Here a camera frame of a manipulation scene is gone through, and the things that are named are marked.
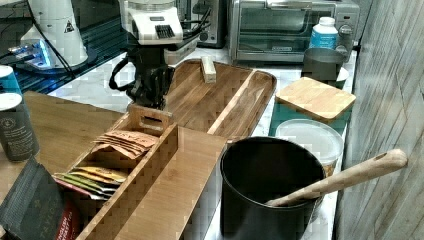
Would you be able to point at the dark grey metal cup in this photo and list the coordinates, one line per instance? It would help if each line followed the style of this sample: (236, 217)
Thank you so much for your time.
(322, 64)

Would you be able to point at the clear plastic lidded container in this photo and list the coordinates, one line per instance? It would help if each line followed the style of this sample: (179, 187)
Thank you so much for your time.
(321, 140)

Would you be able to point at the dark grey cylindrical can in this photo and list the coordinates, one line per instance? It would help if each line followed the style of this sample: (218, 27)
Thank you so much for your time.
(16, 132)

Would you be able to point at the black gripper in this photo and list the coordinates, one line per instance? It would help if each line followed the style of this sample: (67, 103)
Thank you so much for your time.
(153, 77)

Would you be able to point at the white blue supplement bottle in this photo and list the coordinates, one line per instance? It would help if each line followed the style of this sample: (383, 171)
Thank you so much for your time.
(324, 34)

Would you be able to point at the wooden utensil handle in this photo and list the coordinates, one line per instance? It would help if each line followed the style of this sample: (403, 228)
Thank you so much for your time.
(377, 166)

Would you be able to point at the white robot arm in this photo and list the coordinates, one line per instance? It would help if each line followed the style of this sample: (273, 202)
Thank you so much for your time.
(152, 26)

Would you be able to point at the black tea bag pouch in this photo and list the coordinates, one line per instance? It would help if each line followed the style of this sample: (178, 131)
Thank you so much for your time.
(33, 206)

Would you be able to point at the small wooden block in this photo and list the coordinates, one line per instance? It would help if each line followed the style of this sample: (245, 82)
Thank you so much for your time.
(208, 69)

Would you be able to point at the wooden serving tray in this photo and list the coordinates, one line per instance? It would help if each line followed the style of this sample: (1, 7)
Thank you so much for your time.
(229, 107)

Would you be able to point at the brown tea packets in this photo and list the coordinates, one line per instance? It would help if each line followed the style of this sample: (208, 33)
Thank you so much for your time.
(131, 144)

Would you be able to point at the teal container with wooden lid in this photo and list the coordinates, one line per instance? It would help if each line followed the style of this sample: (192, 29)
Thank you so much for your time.
(307, 98)

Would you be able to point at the black coffee machine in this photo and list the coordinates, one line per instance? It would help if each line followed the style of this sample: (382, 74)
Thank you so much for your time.
(206, 18)

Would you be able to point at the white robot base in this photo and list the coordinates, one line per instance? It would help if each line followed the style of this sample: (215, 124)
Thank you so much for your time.
(53, 44)

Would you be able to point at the black round canister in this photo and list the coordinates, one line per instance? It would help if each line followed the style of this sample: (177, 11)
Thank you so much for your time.
(258, 169)

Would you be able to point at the green yellow tea packets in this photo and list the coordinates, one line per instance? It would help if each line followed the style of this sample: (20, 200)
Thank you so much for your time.
(98, 183)

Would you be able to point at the wooden tea organizer box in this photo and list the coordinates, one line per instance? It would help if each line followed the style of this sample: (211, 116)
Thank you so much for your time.
(171, 193)

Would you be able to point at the silver toaster oven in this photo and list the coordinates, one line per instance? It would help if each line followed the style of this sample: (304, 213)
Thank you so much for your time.
(280, 30)

